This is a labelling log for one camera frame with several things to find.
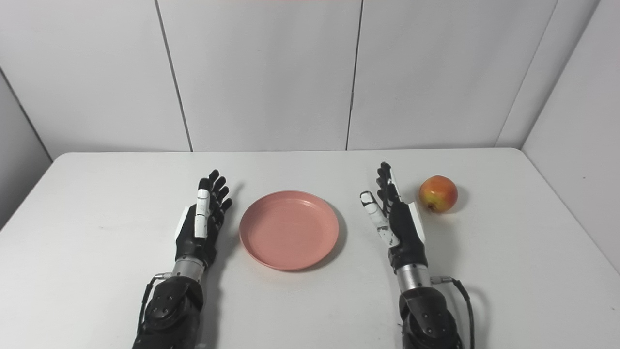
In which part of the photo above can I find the red yellow apple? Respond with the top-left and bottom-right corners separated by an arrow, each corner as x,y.
418,175 -> 459,214

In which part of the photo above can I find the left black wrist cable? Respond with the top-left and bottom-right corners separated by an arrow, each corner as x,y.
136,272 -> 174,345

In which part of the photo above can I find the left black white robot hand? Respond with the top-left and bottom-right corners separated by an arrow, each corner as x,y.
174,169 -> 233,269

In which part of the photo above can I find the pink plastic plate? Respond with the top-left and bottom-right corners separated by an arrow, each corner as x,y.
239,190 -> 340,271

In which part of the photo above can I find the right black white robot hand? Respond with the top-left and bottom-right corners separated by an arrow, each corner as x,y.
359,162 -> 429,273

